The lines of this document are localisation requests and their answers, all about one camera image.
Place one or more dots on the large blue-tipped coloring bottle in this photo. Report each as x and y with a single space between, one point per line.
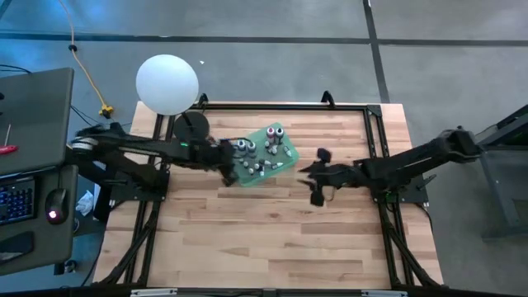
241 144

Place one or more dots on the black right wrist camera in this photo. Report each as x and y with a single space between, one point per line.
324 155

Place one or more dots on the silver metal bracket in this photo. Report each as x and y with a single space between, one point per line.
383 293
153 292

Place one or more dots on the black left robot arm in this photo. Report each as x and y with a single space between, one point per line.
136 144

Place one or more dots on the black lamp stand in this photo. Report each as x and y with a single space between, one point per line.
191 128

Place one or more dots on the black aluminium table frame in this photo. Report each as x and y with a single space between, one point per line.
288 107

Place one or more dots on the large food coloring bottle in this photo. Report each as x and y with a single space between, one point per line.
251 147

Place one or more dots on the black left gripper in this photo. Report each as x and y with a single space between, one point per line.
220 158

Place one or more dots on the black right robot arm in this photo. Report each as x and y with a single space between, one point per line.
412 158

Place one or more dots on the black computer mouse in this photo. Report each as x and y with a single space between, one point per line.
56 206

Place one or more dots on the white crumpled paper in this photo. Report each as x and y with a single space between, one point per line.
85 203

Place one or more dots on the white globe lamp shade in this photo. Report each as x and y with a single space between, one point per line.
167 84

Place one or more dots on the red food coloring bottle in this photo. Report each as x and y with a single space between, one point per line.
277 165

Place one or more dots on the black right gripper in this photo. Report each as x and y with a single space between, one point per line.
338 175

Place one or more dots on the black food coloring bottle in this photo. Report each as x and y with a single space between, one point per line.
268 163

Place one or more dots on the translucent blue-green plastic bin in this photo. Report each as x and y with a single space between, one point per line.
281 141

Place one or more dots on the black wrist rest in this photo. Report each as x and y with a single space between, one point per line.
15 246

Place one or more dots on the large pink-tipped coloring bottle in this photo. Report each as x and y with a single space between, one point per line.
270 133

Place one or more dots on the grey desk top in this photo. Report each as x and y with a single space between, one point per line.
33 119

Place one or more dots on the black backlit keyboard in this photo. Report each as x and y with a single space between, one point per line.
16 202

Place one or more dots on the grey metal cart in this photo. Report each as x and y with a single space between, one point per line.
515 123

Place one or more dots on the grey keyboard tray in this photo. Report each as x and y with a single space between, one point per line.
45 247

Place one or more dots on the black table clamp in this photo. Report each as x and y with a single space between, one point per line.
328 98
202 101

